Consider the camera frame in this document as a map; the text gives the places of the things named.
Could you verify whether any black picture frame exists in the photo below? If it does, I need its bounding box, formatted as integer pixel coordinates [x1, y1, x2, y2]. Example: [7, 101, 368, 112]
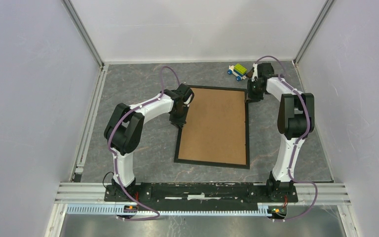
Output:
[174, 85, 251, 170]

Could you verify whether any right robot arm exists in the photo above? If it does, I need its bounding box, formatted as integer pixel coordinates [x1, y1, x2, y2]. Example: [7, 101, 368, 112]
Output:
[246, 63, 314, 201]

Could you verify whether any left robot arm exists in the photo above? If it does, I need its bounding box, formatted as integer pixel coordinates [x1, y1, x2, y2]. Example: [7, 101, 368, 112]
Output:
[104, 83, 194, 201]

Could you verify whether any toy brick car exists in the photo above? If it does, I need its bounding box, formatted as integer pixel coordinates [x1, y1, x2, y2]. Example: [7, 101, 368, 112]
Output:
[227, 64, 248, 81]

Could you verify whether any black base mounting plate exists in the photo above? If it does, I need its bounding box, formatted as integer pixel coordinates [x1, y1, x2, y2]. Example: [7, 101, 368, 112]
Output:
[104, 182, 299, 211]

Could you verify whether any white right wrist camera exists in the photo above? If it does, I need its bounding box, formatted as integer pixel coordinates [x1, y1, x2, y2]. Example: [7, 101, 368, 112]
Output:
[251, 63, 259, 82]

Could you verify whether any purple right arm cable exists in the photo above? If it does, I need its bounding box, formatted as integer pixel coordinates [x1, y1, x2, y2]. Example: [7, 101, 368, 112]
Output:
[255, 55, 319, 223]

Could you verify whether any aluminium rail frame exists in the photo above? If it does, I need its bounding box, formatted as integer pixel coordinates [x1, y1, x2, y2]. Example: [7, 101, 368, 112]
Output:
[44, 0, 362, 237]

